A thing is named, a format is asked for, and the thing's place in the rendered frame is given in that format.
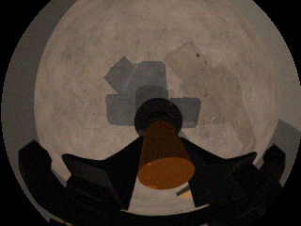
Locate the orange tapered knob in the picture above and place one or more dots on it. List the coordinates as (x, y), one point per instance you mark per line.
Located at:
(164, 162)

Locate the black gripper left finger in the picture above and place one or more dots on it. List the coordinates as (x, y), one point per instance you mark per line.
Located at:
(117, 173)

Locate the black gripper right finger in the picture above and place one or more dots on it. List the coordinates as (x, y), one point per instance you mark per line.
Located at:
(211, 171)

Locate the black round pedestal with silver shaft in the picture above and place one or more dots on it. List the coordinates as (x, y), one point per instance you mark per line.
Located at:
(157, 109)

